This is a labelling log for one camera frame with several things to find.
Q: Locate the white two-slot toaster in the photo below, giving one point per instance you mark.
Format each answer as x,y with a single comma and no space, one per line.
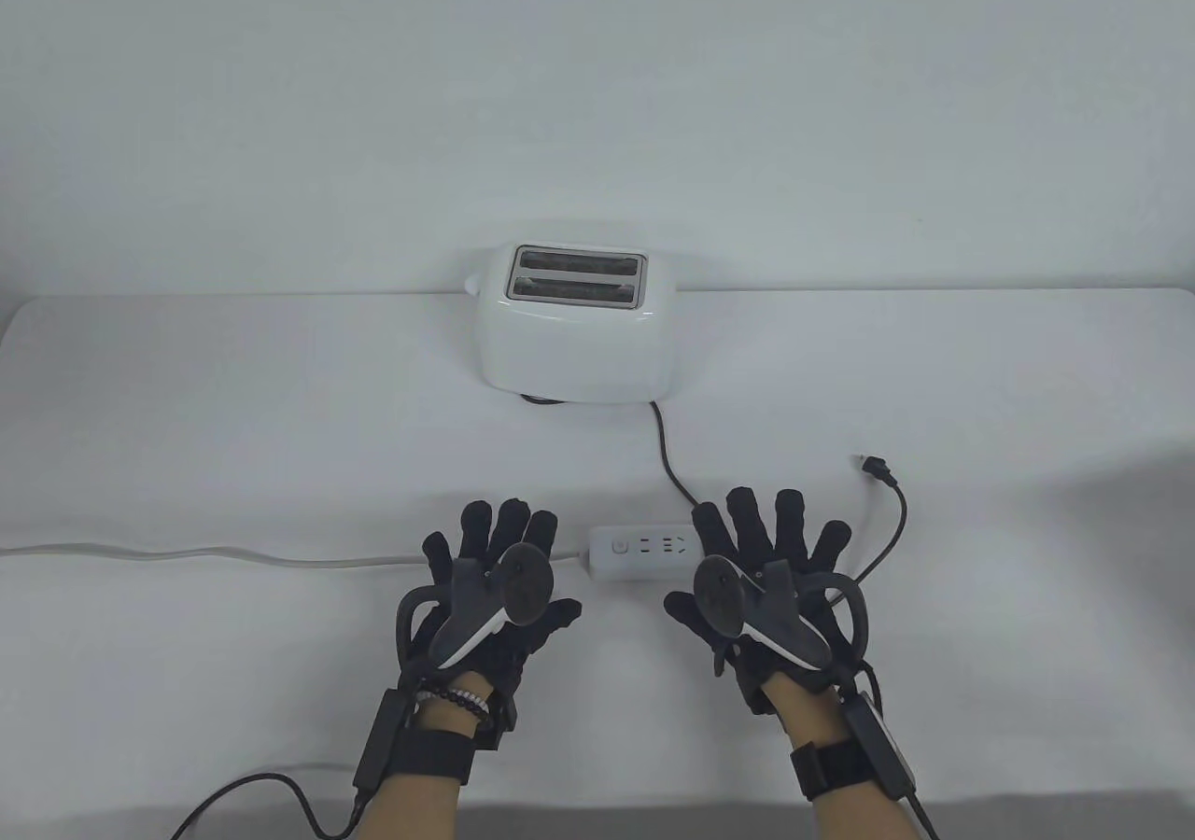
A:
569,355

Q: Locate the black wrist sensor module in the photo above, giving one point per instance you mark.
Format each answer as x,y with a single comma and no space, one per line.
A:
381,742
882,747

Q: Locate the person's left hand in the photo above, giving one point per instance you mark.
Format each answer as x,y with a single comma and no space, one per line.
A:
474,541

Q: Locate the person's right hand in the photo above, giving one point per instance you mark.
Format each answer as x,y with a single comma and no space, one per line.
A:
747,532

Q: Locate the person's right forearm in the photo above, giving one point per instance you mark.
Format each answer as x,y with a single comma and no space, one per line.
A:
859,817

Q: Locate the white tablecloth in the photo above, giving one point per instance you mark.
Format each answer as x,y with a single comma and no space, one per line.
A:
187,392

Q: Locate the white power strip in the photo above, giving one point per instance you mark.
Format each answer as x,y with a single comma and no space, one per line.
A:
644,566

